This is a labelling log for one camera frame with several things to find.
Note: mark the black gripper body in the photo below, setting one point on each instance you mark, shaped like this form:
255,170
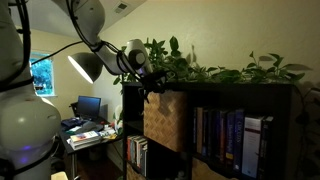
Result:
154,81

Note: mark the woven bamboo storage container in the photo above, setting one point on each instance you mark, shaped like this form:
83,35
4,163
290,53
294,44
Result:
165,120

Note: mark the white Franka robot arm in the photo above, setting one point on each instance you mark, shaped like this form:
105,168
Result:
26,126

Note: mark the green pothos plant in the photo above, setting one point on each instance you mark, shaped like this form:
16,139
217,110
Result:
180,66

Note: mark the white flower ornament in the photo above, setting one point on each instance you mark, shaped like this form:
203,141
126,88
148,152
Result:
117,116

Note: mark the tan spine book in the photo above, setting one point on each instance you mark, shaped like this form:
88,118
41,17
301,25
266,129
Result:
199,130

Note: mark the red spine book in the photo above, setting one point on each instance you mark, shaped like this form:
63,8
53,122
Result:
128,148

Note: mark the grey spine book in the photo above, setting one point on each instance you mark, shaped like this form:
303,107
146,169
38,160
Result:
133,150

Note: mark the white spine book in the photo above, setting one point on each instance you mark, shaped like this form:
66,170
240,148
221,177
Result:
139,153

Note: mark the computer monitor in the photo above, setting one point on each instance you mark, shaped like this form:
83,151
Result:
88,106

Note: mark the slim black book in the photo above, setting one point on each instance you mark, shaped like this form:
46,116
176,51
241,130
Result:
205,131

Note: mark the dark book white pages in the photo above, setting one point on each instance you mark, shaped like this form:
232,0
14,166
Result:
144,160

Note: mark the grey desk lamp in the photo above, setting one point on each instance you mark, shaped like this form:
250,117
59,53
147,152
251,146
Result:
87,65

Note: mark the dark navy book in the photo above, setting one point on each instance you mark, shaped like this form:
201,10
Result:
214,133

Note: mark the black cube shelf unit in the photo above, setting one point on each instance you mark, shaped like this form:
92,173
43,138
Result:
233,95

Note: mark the colourful cover book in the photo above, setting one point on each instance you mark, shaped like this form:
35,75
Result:
83,136

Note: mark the brown spine book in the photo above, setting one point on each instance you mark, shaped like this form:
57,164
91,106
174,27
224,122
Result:
223,135

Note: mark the blue bag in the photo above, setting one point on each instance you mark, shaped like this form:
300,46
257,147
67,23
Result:
74,122

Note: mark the thick white book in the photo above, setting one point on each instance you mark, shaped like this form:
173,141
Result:
85,144

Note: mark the dark office desk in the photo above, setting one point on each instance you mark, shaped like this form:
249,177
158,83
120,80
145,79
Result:
86,146

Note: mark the ceiling air vent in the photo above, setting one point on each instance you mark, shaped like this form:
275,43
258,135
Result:
121,7

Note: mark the blue book yellow label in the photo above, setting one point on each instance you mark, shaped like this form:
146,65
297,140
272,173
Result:
230,135

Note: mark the blue circuits textbook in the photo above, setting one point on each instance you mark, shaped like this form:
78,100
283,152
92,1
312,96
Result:
239,140

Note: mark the white maroon banded book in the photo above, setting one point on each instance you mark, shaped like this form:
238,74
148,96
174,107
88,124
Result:
251,146

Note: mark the thick black book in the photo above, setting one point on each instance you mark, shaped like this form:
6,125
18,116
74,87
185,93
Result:
266,146

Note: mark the window with white frame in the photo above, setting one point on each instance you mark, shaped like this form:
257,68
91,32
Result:
41,75

